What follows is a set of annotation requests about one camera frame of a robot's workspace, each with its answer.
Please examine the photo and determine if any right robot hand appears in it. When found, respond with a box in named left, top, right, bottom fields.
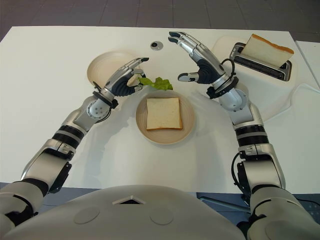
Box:
left=167, top=31, right=228, bottom=85

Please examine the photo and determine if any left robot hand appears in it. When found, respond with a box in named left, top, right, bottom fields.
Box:
left=102, top=57, right=150, bottom=98

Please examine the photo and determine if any green lettuce leaf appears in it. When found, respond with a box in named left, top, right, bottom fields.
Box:
left=138, top=76, right=174, bottom=91

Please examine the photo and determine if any cream plate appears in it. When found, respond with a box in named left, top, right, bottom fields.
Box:
left=86, top=51, right=141, bottom=88
left=135, top=89, right=197, bottom=146

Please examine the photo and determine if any bread slice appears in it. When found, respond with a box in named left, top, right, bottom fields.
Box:
left=145, top=97, right=184, bottom=131
left=241, top=33, right=295, bottom=69

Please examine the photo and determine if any cream toaster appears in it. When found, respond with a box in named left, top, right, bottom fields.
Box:
left=211, top=34, right=299, bottom=123

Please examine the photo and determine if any robot body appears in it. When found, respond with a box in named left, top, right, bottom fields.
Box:
left=3, top=184, right=247, bottom=240

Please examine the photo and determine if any black cable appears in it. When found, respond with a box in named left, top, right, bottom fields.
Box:
left=219, top=58, right=238, bottom=85
left=92, top=81, right=119, bottom=121

